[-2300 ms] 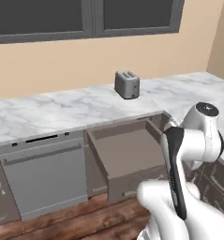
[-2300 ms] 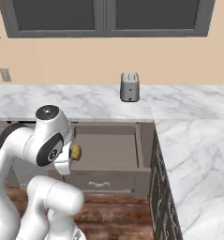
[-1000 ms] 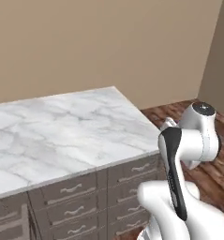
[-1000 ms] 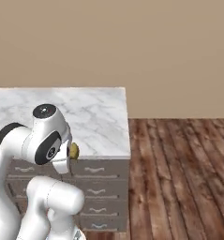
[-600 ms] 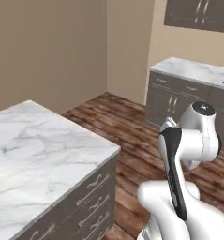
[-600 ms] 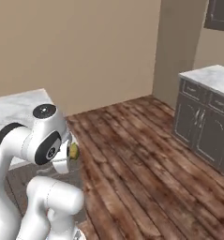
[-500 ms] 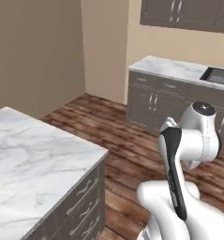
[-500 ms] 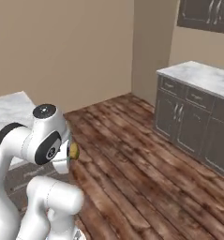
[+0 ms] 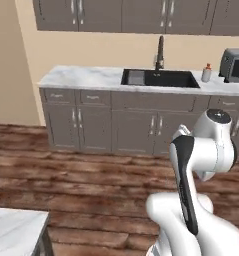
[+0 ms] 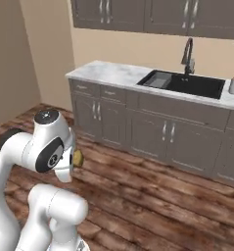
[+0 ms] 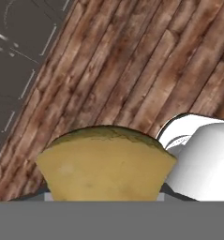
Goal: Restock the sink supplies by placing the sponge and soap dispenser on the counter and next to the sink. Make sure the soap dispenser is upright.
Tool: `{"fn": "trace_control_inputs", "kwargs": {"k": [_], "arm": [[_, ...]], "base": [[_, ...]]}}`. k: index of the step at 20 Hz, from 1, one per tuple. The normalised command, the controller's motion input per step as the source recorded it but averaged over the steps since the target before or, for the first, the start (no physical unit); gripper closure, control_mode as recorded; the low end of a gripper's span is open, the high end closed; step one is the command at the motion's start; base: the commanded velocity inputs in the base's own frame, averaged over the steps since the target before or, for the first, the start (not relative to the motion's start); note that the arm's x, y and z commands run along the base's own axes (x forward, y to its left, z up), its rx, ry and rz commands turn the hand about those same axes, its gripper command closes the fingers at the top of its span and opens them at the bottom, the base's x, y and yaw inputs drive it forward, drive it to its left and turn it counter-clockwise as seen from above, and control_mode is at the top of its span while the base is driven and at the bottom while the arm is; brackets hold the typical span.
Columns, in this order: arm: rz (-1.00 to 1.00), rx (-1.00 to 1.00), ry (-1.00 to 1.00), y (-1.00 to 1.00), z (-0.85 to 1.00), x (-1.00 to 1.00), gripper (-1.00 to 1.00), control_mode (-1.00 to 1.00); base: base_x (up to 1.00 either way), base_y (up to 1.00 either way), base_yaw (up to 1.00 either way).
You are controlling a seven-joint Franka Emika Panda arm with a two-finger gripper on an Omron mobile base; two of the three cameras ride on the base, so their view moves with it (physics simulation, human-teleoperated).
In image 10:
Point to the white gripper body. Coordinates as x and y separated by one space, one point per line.
65 172

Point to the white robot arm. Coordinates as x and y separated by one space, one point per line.
14 157

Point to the yellow green sponge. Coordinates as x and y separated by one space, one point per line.
78 158

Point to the grey panel under sink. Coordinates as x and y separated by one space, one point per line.
183 109

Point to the black sink basin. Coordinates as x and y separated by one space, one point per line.
193 85

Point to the black sink tap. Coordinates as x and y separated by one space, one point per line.
188 55

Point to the grey base cupboard door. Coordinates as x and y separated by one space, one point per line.
149 134
113 124
195 147
84 114
231 160

